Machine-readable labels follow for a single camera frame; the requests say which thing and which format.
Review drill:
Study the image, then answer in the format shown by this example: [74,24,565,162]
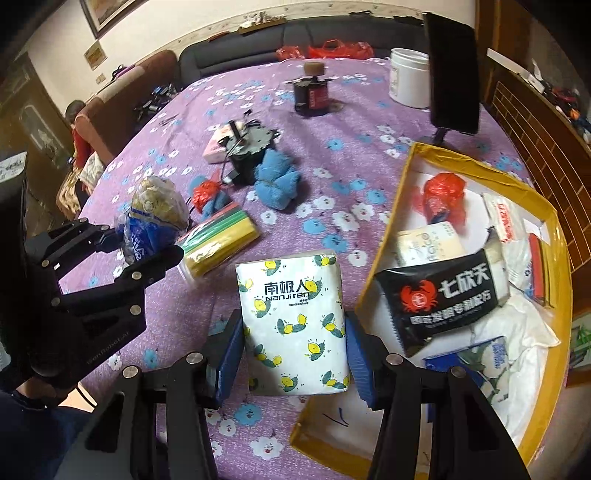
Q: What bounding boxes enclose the black device red label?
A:
[285,60,342,118]

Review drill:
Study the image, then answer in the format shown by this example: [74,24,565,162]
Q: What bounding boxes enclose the wooden cabinet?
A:
[485,46,591,287]

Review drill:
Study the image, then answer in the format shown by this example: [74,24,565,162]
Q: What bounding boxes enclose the green white carton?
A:
[570,323,591,370]

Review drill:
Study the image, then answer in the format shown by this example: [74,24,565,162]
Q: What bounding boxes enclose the framed wall picture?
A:
[78,0,153,40]

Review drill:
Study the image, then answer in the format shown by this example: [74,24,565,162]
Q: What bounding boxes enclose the dark grey sofa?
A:
[178,11,430,90]

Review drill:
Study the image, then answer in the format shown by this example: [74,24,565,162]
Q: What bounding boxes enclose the pink tissue pack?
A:
[203,122,241,164]

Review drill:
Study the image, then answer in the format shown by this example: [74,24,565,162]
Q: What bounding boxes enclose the small wall plaque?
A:
[83,41,108,71]

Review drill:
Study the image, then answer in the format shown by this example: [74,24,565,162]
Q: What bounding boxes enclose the small blue cloth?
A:
[201,191,232,222]

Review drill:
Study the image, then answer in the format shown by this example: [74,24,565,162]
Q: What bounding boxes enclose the person's left forearm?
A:
[0,388,98,480]

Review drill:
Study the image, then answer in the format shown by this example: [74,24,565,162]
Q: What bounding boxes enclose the black crab print packet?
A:
[374,247,511,358]

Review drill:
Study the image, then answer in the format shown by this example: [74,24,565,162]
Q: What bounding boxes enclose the white fluffy towel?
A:
[416,291,561,444]

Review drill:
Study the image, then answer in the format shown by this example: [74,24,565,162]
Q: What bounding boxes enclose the small red plastic bag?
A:
[191,178,219,208]

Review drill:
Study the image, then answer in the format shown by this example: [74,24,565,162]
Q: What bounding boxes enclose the white plastic jar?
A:
[389,47,432,109]

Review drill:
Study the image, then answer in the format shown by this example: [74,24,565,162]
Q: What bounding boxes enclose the yellow taped cardboard box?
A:
[290,142,575,467]

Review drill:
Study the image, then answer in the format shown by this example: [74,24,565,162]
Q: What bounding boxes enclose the black phone on stand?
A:
[422,11,482,144]

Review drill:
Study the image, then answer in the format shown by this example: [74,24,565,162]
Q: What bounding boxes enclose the wooden door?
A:
[0,51,75,195]

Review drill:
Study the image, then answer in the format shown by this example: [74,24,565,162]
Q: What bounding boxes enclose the yellow green striped packet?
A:
[175,210,259,282]

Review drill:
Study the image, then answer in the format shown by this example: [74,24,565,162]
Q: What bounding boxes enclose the assorted small trinkets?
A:
[526,60,591,144]

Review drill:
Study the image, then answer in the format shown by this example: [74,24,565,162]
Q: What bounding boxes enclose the blue white cotton packet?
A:
[422,336,511,411]

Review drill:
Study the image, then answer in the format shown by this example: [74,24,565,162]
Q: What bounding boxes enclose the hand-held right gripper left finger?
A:
[53,318,245,480]

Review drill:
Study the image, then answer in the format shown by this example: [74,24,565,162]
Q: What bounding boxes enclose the blue plush towel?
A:
[253,148,302,212]

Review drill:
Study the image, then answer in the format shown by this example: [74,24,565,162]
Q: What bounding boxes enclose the black round motor device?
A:
[222,119,281,185]

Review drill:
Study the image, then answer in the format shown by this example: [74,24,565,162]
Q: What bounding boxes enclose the brown armchair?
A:
[74,48,181,167]

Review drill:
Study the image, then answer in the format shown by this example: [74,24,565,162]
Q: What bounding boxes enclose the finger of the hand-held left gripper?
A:
[51,247,185,319]
[25,219,123,273]

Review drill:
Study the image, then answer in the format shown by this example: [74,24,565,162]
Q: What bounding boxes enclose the beige tissue pack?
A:
[392,222,467,268]

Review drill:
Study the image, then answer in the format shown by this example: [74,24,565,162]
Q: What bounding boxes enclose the white packet red label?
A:
[482,191,527,243]

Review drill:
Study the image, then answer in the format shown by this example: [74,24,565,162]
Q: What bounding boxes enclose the black cable tangle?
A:
[134,83,181,121]

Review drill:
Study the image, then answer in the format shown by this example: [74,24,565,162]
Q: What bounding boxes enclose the brown wooden door frame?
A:
[475,0,536,61]

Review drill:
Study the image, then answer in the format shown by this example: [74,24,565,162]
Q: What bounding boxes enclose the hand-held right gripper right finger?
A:
[344,310,532,480]

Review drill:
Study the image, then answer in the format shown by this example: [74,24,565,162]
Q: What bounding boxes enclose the lemon print tissue pack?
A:
[235,249,352,398]

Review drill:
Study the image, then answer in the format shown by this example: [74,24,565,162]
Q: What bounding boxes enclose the blue bag of yellow scrubbers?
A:
[115,175,191,266]

